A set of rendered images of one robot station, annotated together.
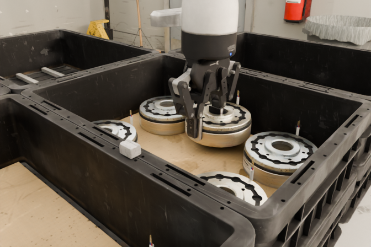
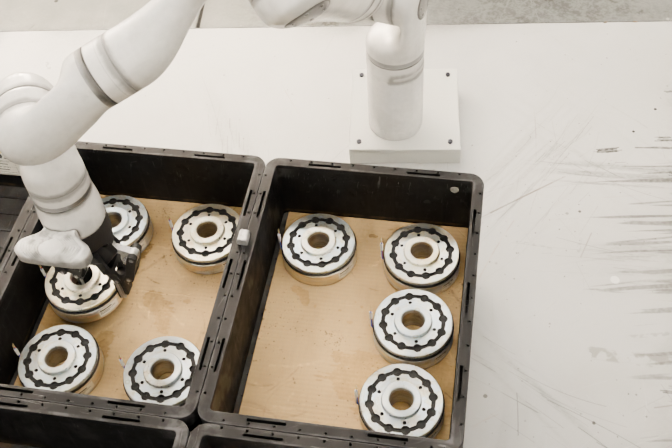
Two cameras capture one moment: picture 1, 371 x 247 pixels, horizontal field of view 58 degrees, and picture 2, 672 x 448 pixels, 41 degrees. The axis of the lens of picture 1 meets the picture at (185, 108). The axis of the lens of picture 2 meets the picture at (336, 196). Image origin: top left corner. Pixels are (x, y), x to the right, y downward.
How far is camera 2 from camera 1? 1.17 m
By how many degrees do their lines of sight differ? 88
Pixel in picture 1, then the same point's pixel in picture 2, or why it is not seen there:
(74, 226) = (273, 322)
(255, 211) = (259, 163)
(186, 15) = (96, 213)
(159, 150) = (137, 338)
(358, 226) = not seen: hidden behind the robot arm
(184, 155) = (135, 311)
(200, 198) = (264, 186)
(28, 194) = (265, 385)
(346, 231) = not seen: hidden behind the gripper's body
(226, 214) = (269, 172)
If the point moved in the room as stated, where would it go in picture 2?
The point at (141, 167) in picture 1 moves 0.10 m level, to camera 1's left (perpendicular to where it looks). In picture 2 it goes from (254, 225) to (293, 277)
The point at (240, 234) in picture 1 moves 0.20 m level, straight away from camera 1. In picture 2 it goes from (278, 162) to (137, 206)
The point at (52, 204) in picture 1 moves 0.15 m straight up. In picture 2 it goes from (263, 357) to (247, 293)
